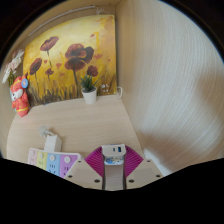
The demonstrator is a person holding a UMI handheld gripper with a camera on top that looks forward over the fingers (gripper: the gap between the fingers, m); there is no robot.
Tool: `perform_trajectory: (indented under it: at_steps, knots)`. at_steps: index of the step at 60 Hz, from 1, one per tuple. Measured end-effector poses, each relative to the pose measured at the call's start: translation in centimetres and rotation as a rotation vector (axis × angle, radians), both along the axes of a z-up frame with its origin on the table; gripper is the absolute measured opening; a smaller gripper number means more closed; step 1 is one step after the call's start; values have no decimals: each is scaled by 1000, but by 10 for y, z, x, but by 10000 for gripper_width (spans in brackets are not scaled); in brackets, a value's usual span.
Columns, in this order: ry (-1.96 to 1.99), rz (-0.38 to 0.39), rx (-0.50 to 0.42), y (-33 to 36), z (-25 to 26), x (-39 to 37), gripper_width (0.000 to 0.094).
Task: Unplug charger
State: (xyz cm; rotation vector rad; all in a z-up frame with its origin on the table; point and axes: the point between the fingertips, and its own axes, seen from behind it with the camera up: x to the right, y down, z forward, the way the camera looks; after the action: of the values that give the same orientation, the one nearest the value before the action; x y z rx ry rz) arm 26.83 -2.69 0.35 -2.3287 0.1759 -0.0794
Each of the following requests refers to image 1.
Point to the white plug adapter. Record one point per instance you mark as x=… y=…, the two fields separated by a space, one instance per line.
x=52 y=143

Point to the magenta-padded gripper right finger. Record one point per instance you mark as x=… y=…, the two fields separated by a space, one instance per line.
x=145 y=173

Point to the yellow poppy flower painting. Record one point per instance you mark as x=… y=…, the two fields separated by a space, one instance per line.
x=66 y=30

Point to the pastel coloured power strip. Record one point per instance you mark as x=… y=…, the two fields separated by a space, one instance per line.
x=53 y=161

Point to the small plant in white pot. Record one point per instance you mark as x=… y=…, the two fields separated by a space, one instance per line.
x=89 y=95

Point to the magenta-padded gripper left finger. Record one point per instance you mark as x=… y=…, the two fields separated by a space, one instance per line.
x=81 y=175

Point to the white light bar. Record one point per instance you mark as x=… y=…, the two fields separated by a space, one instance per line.
x=60 y=17

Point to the pink and white flower bouquet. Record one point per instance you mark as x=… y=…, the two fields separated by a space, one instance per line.
x=13 y=65

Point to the red plush toy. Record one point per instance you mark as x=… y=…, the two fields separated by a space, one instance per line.
x=20 y=100

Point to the white charger block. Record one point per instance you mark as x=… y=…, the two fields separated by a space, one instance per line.
x=113 y=173

